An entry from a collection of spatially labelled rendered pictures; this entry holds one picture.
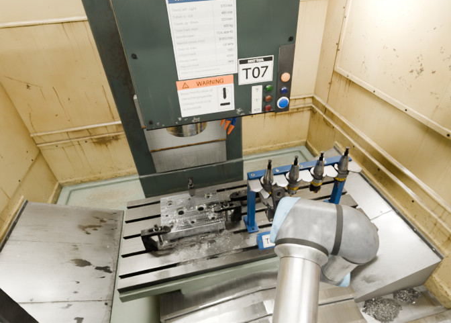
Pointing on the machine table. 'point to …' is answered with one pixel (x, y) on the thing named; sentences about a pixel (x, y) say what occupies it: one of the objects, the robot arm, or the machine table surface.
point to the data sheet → (203, 31)
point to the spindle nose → (187, 129)
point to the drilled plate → (204, 225)
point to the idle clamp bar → (239, 196)
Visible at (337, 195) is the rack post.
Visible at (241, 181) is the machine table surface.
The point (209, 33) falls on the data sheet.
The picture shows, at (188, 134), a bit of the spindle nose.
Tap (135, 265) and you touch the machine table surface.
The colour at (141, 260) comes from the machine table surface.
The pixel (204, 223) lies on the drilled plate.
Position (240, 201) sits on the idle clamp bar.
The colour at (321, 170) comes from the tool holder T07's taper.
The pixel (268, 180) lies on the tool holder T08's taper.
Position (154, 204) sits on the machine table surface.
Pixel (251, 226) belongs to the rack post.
